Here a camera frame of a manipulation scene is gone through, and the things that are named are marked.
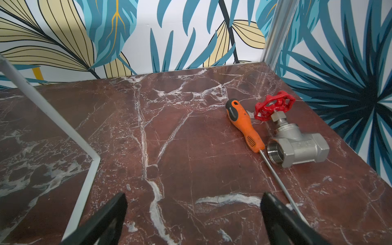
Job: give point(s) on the orange handled screwdriver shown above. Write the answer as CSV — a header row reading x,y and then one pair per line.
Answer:
x,y
241,120

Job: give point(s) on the steel valve red handwheel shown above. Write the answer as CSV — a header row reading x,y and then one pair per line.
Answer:
x,y
289,146

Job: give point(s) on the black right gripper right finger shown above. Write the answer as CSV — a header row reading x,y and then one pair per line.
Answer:
x,y
284,227

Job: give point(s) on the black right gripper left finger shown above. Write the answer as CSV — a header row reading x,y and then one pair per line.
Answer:
x,y
104,227

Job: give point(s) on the aluminium right corner post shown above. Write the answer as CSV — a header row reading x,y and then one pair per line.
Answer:
x,y
281,21

